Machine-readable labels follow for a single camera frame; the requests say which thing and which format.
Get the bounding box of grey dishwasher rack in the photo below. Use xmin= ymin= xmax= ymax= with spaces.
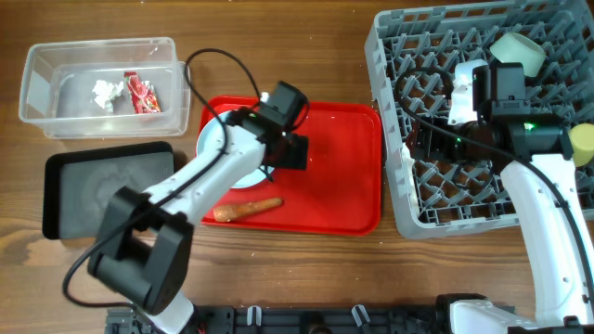
xmin=364 ymin=1 xmax=593 ymax=238

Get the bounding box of red snack wrapper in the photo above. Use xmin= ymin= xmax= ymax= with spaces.
xmin=124 ymin=71 xmax=161 ymax=114

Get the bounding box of green bowl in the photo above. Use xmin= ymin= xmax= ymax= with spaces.
xmin=489 ymin=32 xmax=546 ymax=78

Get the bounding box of light blue plate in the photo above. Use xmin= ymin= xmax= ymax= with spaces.
xmin=196 ymin=119 xmax=275 ymax=189

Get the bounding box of yellow cup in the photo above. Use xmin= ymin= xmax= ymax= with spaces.
xmin=569 ymin=123 xmax=594 ymax=167

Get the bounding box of clear plastic bin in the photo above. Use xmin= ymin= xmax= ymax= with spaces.
xmin=19 ymin=37 xmax=191 ymax=138

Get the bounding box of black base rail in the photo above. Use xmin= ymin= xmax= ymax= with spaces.
xmin=104 ymin=292 xmax=519 ymax=334

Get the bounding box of black waste tray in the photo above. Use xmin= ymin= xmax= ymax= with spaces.
xmin=42 ymin=141 xmax=174 ymax=239

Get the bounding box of orange carrot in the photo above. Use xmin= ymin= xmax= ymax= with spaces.
xmin=213 ymin=198 xmax=283 ymax=223

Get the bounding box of white plastic spoon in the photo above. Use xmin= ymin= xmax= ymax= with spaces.
xmin=402 ymin=146 xmax=420 ymax=212

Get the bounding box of crumpled white tissue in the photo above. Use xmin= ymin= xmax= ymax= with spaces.
xmin=92 ymin=80 xmax=124 ymax=113

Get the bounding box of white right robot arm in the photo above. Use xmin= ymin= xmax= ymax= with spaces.
xmin=394 ymin=62 xmax=593 ymax=333

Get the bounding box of red serving tray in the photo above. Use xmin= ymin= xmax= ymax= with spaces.
xmin=220 ymin=101 xmax=381 ymax=236

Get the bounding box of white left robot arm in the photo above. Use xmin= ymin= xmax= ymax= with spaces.
xmin=61 ymin=82 xmax=310 ymax=333

